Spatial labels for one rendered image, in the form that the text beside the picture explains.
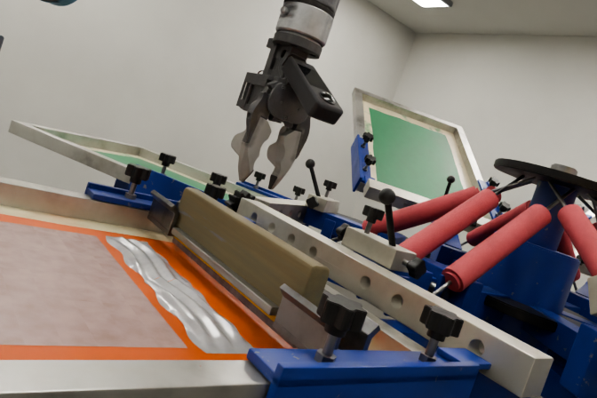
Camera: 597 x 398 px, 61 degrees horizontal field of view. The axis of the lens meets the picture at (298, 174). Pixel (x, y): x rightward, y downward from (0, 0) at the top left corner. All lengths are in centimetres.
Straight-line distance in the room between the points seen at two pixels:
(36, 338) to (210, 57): 448
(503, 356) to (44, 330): 50
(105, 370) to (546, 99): 509
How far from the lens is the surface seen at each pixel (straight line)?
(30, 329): 52
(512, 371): 69
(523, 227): 112
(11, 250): 70
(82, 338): 52
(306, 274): 59
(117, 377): 39
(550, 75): 539
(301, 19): 72
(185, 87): 480
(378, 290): 80
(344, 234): 97
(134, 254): 78
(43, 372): 38
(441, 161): 234
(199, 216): 81
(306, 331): 56
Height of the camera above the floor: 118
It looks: 2 degrees down
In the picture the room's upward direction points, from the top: 19 degrees clockwise
